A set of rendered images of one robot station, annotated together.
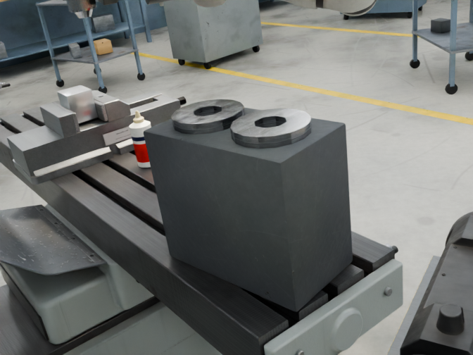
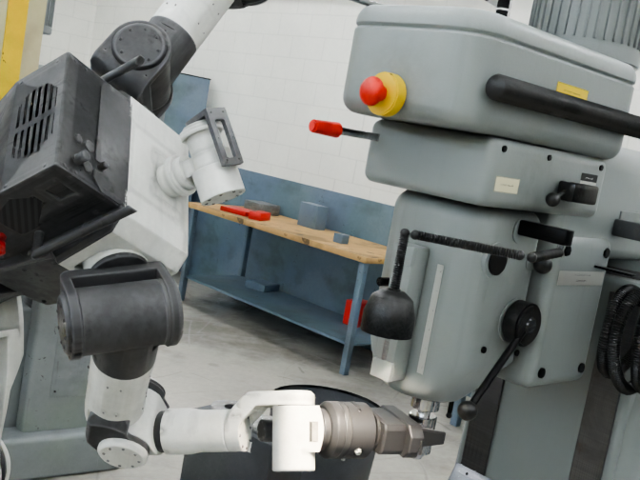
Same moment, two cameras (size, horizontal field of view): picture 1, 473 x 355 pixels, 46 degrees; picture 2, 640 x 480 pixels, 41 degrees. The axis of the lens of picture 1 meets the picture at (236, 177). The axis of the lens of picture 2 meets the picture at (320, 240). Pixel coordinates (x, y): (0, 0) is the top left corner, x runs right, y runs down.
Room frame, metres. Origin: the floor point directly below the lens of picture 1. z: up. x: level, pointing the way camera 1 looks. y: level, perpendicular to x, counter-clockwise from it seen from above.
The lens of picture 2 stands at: (2.30, -0.26, 1.70)
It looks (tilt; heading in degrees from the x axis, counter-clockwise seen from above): 7 degrees down; 169
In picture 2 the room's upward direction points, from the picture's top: 10 degrees clockwise
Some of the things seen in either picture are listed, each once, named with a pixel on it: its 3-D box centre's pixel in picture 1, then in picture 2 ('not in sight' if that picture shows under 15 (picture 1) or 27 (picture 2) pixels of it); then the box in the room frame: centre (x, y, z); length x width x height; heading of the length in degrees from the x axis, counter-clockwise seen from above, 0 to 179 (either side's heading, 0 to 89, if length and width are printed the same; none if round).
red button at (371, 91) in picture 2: not in sight; (374, 91); (1.12, 0.01, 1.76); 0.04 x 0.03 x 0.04; 34
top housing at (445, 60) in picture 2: not in sight; (493, 87); (0.97, 0.23, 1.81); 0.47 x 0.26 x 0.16; 124
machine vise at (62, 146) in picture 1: (97, 123); not in sight; (1.13, 0.28, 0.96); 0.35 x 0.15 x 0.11; 122
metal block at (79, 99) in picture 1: (77, 104); not in sight; (1.11, 0.30, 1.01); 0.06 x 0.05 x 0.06; 32
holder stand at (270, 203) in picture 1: (248, 191); (242, 461); (0.61, -0.01, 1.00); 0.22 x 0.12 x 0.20; 44
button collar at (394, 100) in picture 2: not in sight; (386, 94); (1.11, 0.03, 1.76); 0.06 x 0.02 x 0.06; 34
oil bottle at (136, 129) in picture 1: (142, 137); not in sight; (1.00, 0.17, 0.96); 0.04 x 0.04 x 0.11
